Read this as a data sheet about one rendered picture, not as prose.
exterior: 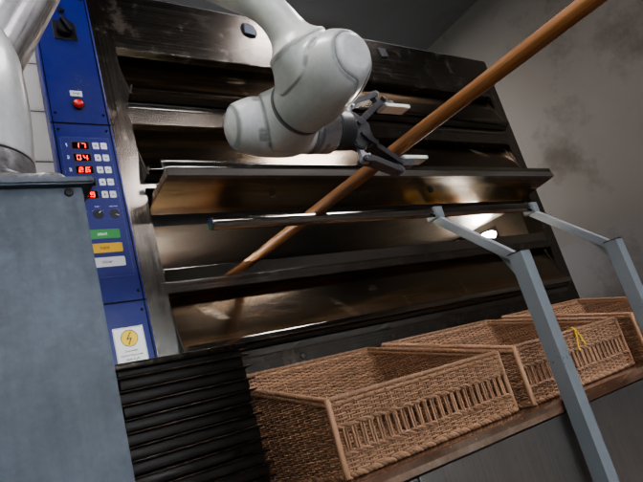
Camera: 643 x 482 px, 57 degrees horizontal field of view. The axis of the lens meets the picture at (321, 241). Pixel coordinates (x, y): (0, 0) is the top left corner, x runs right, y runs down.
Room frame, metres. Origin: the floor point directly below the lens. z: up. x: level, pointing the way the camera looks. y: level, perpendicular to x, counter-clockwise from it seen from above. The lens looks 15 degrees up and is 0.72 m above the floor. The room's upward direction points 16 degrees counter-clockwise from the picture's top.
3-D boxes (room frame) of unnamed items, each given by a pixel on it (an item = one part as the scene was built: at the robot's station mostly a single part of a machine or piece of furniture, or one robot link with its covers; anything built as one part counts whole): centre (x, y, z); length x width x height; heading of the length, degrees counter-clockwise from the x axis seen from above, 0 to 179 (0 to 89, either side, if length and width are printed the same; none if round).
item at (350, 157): (2.08, -0.27, 1.54); 1.79 x 0.11 x 0.19; 128
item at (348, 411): (1.51, 0.02, 0.72); 0.56 x 0.49 x 0.28; 130
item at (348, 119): (1.04, -0.11, 1.20); 0.09 x 0.07 x 0.08; 127
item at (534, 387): (1.88, -0.45, 0.72); 0.56 x 0.49 x 0.28; 130
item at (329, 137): (1.00, -0.05, 1.20); 0.09 x 0.06 x 0.09; 37
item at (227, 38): (2.10, -0.25, 2.00); 1.80 x 0.08 x 0.21; 128
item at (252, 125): (0.92, 0.03, 1.20); 0.16 x 0.13 x 0.11; 127
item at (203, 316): (2.08, -0.27, 1.02); 1.79 x 0.11 x 0.19; 128
